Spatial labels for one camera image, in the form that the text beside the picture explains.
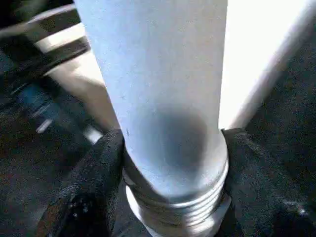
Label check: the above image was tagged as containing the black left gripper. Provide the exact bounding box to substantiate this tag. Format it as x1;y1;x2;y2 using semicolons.
0;37;92;135

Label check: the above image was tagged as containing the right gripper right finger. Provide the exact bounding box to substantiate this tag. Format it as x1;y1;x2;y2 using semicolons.
222;128;316;237

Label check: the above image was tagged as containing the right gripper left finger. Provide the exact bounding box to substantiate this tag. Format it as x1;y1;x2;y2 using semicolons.
35;129;124;237

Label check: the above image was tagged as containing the white plastic table leg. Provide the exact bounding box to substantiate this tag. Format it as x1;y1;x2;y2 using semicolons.
73;0;233;237

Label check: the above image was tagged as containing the white plastic table top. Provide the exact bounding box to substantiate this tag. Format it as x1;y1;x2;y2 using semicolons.
34;0;316;135

